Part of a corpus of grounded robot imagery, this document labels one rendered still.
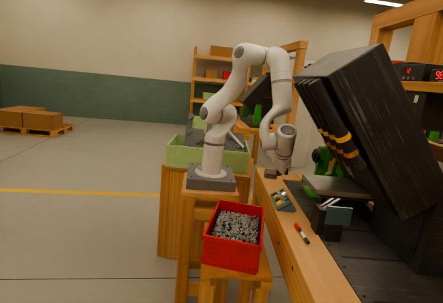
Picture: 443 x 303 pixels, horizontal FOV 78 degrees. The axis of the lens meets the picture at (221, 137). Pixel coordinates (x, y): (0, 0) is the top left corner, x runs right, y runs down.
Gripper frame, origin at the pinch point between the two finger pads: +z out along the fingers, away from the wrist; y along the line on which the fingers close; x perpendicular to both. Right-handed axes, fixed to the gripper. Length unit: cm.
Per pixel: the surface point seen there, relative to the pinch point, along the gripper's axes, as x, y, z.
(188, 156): -31, -64, 39
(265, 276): -36, 40, -11
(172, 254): -69, -31, 108
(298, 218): -7.9, 25.3, -1.5
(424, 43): 74, -1, -49
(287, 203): -8.1, 17.6, -2.3
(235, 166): -2, -44, 47
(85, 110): -164, -630, 380
